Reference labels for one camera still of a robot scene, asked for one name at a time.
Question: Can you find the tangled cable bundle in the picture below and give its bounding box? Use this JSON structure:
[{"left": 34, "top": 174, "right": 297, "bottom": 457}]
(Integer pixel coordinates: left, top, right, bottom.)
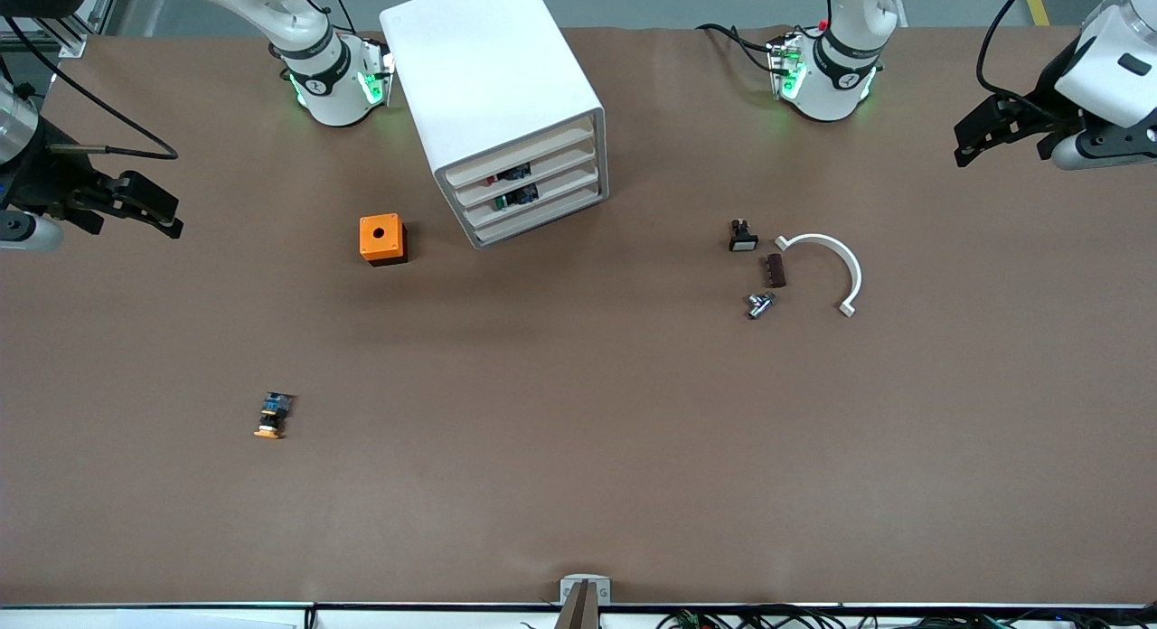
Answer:
[{"left": 655, "top": 605, "right": 1157, "bottom": 629}]

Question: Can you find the white curved bracket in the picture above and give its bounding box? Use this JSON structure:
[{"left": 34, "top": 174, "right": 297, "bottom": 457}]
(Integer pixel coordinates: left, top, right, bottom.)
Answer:
[{"left": 775, "top": 233, "right": 863, "bottom": 318}]

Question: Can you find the aluminium frame strut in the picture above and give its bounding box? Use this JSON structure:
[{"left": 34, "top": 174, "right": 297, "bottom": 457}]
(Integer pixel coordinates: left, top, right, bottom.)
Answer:
[{"left": 41, "top": 0, "right": 123, "bottom": 59}]

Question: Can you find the grey mounting bracket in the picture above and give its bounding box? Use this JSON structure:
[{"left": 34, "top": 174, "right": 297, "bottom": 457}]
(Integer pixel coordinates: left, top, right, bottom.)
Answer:
[{"left": 560, "top": 575, "right": 612, "bottom": 605}]

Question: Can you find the brown table cover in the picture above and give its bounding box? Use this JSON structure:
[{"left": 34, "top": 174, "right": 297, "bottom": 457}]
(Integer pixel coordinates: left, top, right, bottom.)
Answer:
[{"left": 0, "top": 23, "right": 1157, "bottom": 606}]

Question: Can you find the orange box with hole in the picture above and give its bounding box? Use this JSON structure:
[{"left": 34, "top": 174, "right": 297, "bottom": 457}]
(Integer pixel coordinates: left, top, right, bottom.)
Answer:
[{"left": 359, "top": 213, "right": 409, "bottom": 268}]

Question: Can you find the white drawer cabinet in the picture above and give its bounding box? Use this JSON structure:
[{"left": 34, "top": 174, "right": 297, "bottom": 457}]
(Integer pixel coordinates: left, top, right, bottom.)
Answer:
[{"left": 378, "top": 0, "right": 609, "bottom": 250}]

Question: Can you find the orange push button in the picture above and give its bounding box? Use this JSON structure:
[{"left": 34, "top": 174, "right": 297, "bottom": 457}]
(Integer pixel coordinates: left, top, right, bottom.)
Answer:
[{"left": 253, "top": 391, "right": 295, "bottom": 441}]

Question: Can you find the white drawer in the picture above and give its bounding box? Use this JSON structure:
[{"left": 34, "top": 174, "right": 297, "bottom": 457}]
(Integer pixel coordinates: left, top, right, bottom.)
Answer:
[
  {"left": 446, "top": 123, "right": 597, "bottom": 189},
  {"left": 472, "top": 186, "right": 605, "bottom": 247},
  {"left": 464, "top": 166, "right": 602, "bottom": 229},
  {"left": 455, "top": 146, "right": 599, "bottom": 209}
]

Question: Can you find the black base cable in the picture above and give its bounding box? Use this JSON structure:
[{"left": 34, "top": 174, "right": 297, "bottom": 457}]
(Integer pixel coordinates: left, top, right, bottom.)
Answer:
[{"left": 696, "top": 22, "right": 780, "bottom": 74}]

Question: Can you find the brown strip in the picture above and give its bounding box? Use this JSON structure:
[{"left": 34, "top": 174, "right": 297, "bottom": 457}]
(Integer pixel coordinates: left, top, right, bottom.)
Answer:
[{"left": 553, "top": 581, "right": 601, "bottom": 629}]

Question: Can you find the white sheet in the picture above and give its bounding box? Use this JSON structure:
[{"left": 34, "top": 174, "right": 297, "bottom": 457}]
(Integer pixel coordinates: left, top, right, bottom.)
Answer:
[{"left": 113, "top": 611, "right": 299, "bottom": 629}]

